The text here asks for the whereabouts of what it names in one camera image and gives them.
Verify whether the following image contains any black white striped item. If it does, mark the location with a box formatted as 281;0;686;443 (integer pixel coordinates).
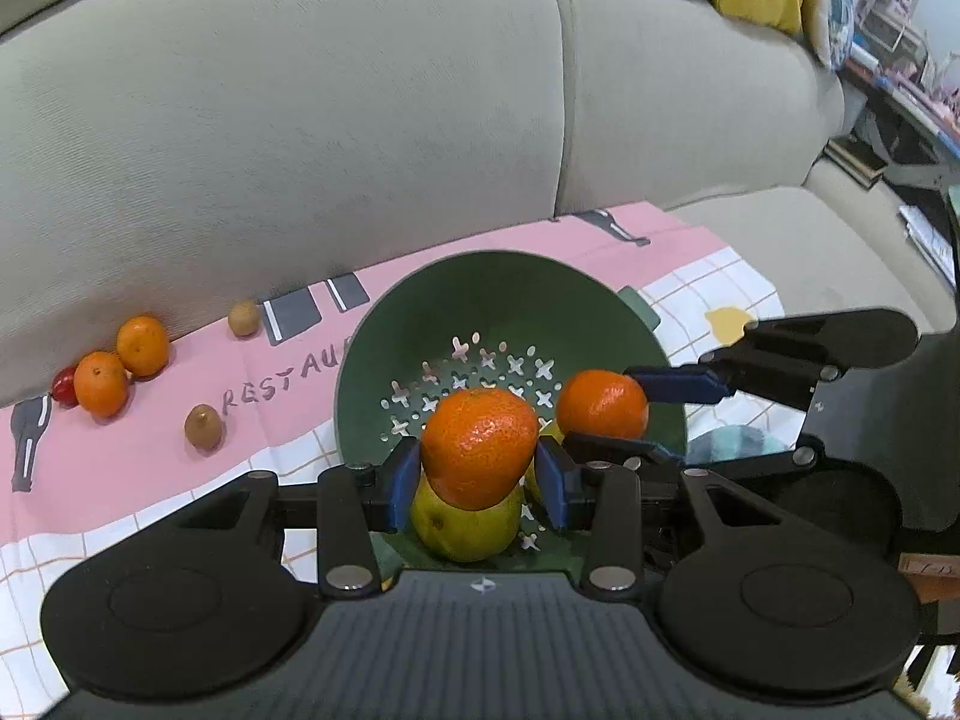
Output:
896;641;960;720

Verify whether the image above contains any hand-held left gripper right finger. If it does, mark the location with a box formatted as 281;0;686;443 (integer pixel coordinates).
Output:
534;436;788;601

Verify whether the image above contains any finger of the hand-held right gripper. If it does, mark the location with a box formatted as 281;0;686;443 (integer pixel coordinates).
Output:
624;307;920;413
561;429;826;485

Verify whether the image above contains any orange tangerine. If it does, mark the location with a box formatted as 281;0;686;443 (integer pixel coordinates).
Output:
116;315;171;379
420;388;541;511
556;370;650;440
73;351;130;418

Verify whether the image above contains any yellow-green citrus fruit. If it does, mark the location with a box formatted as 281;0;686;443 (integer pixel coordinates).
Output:
409;474;526;563

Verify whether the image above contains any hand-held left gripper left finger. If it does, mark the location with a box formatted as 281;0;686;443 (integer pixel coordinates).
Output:
172;436;422;601

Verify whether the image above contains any blue white patterned pillow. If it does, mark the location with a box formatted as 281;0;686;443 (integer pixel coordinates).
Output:
802;0;856;68

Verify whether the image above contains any green colander bowl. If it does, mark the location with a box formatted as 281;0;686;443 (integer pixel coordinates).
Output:
334;250;689;593

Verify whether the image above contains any stack of white papers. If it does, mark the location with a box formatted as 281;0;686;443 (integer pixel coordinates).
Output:
898;202;957;293

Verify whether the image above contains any cluttered side table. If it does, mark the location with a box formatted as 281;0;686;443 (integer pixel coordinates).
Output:
825;0;960;192

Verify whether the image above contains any beige sofa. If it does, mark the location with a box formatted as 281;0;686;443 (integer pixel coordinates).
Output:
0;0;957;410

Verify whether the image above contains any pink printed cloth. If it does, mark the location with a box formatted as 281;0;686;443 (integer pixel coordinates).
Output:
0;200;785;713

